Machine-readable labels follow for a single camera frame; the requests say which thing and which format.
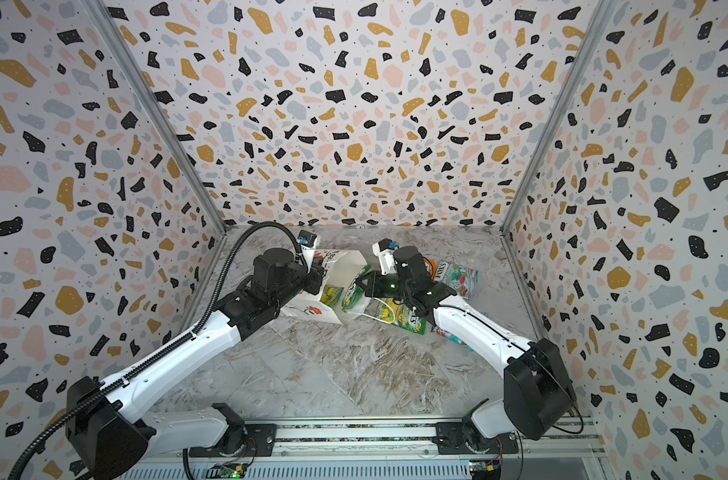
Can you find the small green yellow candy packet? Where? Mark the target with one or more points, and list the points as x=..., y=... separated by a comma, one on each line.
x=331, y=296

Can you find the corner aluminium post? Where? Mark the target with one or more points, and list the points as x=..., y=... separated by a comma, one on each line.
x=597, y=23
x=110, y=33

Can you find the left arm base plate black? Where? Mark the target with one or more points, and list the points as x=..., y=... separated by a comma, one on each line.
x=253, y=441

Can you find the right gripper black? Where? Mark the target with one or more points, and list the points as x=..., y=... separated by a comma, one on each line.
x=371, y=284

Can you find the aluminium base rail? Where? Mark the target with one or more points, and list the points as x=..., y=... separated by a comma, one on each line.
x=392, y=448

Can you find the right corner aluminium post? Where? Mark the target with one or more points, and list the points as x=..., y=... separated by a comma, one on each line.
x=597, y=23

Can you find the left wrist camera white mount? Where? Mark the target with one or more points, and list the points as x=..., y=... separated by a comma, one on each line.
x=308, y=243

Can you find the right circuit board with wires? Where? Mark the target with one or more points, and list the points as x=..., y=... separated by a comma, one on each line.
x=486, y=469

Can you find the teal pink Fox's candy packet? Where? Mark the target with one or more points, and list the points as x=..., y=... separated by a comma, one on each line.
x=460, y=278

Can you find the left corner aluminium post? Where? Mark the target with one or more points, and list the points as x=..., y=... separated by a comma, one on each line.
x=110, y=33

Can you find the left green circuit board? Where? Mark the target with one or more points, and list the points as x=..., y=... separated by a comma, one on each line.
x=231, y=470

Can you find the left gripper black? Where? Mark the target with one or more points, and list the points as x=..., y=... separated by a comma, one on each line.
x=315, y=275

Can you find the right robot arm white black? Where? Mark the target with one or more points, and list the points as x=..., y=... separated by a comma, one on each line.
x=537, y=390

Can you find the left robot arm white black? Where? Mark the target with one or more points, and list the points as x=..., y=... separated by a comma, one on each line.
x=116, y=432

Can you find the white paper bag red flower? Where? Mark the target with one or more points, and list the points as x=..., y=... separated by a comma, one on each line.
x=342, y=267

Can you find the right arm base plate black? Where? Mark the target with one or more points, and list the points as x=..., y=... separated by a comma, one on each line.
x=463, y=438

